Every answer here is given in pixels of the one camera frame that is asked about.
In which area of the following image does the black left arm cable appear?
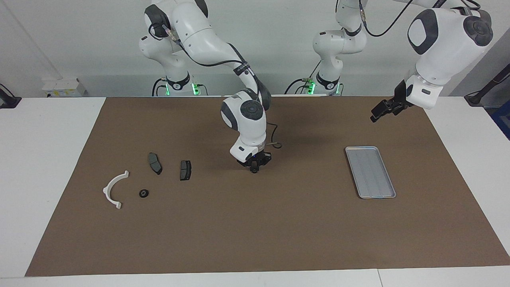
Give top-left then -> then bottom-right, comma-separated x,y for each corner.
336,0 -> 481,38

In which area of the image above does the white power strip box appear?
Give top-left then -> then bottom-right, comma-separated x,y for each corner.
42,78 -> 86,98

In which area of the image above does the black table clamp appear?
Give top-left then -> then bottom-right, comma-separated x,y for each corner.
0,83 -> 22,109

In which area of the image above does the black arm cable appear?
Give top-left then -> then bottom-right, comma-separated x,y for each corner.
149,22 -> 282,149
336,0 -> 481,38

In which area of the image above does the black left base cable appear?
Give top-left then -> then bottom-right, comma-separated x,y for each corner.
284,60 -> 321,95

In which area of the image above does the brown table mat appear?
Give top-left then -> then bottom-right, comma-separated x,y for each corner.
25,95 -> 510,277

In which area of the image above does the blue box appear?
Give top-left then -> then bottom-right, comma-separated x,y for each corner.
491,100 -> 510,141

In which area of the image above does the black angled stand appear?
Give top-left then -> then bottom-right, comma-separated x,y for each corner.
464,62 -> 510,107

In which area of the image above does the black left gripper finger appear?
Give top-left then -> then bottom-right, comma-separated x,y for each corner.
370,108 -> 391,123
379,99 -> 399,114

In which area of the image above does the black base cable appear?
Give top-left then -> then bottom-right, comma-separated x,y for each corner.
284,60 -> 321,95
151,78 -> 168,96

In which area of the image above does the curved dark brake pad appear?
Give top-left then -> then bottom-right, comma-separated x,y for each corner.
148,152 -> 163,175

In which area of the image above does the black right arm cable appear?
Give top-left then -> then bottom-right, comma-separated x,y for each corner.
149,22 -> 282,149

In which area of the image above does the black right base cable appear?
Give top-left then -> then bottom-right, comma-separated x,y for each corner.
151,78 -> 168,96

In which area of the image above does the silver metal tray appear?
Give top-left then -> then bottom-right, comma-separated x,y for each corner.
345,146 -> 396,199

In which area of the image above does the white semicircular plastic bracket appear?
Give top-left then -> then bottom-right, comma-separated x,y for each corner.
103,170 -> 130,210

